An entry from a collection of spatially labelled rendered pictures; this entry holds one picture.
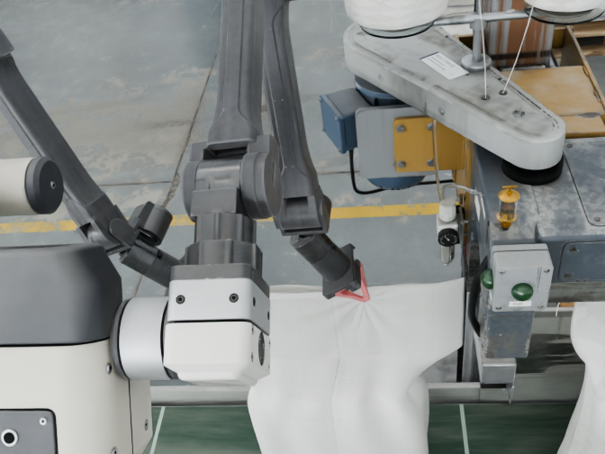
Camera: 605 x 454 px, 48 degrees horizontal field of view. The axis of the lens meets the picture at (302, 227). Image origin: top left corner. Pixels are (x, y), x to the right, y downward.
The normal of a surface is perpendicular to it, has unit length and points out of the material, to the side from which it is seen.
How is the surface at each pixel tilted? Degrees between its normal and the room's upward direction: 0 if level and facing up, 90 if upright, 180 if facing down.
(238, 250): 44
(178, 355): 30
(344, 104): 1
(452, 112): 90
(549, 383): 90
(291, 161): 70
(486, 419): 0
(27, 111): 59
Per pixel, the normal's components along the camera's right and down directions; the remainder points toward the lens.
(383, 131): -0.07, 0.67
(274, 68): -0.19, 0.37
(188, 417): -0.12, -0.74
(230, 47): -0.25, -0.33
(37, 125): 0.69, -0.18
